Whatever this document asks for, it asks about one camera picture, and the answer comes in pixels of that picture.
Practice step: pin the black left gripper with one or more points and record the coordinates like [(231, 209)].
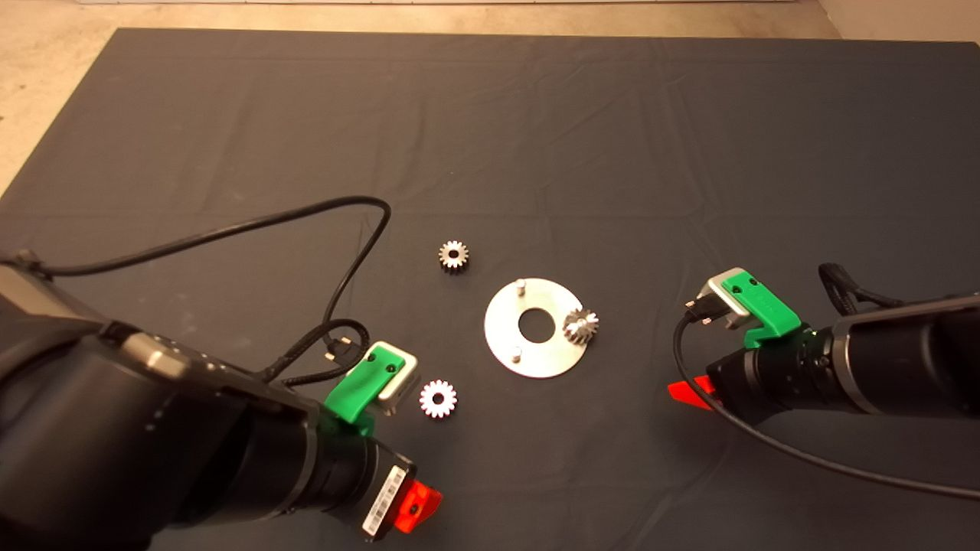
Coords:
[(356, 478)]

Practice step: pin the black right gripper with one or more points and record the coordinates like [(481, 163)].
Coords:
[(781, 375)]

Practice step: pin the white bevel gear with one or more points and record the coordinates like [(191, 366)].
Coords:
[(438, 412)]

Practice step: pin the small steel planetary gear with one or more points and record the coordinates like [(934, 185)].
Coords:
[(578, 330), (445, 262)]

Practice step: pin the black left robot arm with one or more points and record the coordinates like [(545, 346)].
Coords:
[(153, 436)]

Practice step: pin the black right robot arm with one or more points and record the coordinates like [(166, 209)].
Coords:
[(911, 360)]

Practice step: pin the round metal carrier plate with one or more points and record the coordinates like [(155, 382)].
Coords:
[(505, 337)]

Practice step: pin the dark grey table cloth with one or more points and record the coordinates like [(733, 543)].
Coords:
[(490, 138)]

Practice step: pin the silver right camera box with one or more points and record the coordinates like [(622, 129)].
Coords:
[(731, 306)]

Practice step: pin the silver camera box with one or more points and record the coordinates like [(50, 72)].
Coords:
[(731, 306), (402, 390)]

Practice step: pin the green right camera mount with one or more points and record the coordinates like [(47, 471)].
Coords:
[(766, 306)]

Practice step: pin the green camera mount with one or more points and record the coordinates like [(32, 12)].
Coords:
[(360, 386), (766, 306)]

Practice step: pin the silver left camera box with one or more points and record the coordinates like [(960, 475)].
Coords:
[(402, 390)]

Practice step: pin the green left camera mount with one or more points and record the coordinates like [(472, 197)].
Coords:
[(360, 386)]

